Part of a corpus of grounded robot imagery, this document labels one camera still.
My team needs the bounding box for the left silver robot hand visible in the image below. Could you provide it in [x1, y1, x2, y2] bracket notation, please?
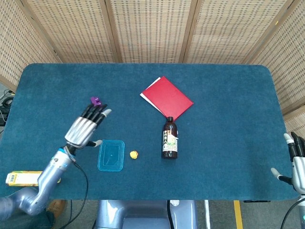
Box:
[64, 104, 112, 149]

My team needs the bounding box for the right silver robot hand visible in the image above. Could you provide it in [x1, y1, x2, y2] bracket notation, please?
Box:
[270, 131, 305, 194]

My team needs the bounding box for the clear blue plastic lid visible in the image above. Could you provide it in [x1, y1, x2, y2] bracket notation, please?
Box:
[97, 139, 126, 172]

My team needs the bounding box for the yellow drink carton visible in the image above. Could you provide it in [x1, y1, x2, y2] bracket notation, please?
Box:
[5, 170, 61, 187]

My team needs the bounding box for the blue felt table cover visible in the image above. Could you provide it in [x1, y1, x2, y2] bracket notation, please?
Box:
[0, 62, 301, 201]

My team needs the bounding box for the brown glass bottle with label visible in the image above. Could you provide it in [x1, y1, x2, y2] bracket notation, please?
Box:
[161, 116, 179, 160]

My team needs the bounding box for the red notebook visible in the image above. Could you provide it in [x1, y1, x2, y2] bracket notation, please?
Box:
[140, 75, 194, 121]

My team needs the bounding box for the woven rattan screen panel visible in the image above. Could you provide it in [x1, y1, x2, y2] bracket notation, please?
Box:
[247, 0, 305, 140]
[20, 0, 122, 64]
[0, 0, 62, 93]
[99, 0, 200, 64]
[178, 0, 295, 65]

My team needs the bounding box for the silver blue robot torso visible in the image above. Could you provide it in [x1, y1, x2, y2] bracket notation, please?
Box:
[93, 199, 199, 229]

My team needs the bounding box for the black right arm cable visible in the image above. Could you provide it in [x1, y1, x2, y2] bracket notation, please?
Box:
[280, 197, 304, 229]

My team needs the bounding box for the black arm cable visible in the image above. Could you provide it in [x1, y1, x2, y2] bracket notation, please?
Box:
[62, 160, 89, 229]
[280, 197, 304, 229]

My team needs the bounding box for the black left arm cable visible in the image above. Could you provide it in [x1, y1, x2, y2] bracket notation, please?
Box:
[62, 160, 89, 229]

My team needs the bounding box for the black floor cable bundle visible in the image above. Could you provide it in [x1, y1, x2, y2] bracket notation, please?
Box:
[0, 89, 16, 126]

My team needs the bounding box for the black torso cable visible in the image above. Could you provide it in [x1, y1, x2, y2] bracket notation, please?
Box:
[166, 200, 178, 229]

